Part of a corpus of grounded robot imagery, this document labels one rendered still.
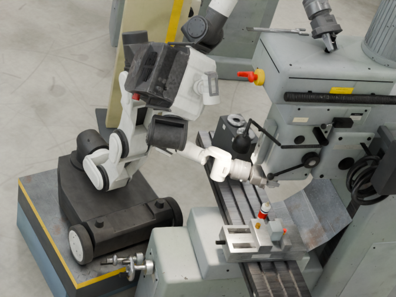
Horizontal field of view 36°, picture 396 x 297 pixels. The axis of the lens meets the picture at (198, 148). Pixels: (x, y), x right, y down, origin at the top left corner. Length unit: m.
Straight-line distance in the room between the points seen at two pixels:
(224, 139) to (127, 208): 0.63
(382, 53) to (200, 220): 1.13
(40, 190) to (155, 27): 1.33
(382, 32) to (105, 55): 3.41
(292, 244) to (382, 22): 1.01
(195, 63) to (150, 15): 1.66
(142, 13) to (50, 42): 1.57
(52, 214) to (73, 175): 0.24
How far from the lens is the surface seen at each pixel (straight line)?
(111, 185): 3.15
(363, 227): 2.74
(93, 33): 5.60
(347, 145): 2.46
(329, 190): 2.91
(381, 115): 2.43
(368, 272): 3.05
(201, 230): 2.79
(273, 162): 2.42
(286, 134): 2.33
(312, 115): 2.26
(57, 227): 3.32
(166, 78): 2.31
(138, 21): 4.01
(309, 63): 2.14
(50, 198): 3.46
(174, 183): 4.24
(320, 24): 2.22
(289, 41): 2.23
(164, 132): 2.34
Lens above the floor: 2.93
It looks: 40 degrees down
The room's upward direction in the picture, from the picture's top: 17 degrees clockwise
